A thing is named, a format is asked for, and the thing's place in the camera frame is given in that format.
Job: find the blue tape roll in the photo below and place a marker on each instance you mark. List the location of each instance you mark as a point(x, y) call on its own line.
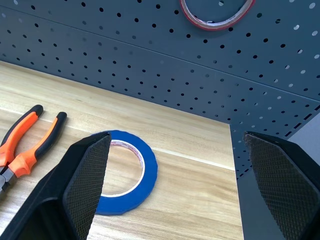
point(150, 162)

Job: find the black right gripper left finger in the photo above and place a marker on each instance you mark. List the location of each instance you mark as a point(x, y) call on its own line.
point(75, 185)

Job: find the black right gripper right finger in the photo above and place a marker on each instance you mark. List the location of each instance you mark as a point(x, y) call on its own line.
point(282, 180)

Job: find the red tape roll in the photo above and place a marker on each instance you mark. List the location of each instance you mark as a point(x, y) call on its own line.
point(215, 23)

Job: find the orange and black pliers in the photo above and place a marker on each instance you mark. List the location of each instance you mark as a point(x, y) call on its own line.
point(22, 152)

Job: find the grey pegboard panel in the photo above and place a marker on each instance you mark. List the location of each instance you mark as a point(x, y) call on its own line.
point(175, 62)

